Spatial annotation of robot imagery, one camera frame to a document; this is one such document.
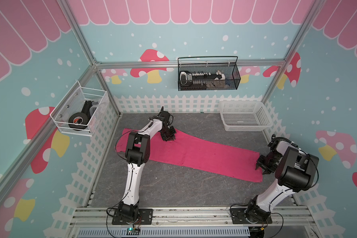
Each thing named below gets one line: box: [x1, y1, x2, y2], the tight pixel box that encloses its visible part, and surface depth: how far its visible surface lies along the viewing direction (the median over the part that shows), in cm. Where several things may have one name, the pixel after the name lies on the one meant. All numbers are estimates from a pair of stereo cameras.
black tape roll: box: [68, 112, 89, 131], surface depth 70 cm
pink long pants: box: [121, 127, 264, 183], surface depth 97 cm
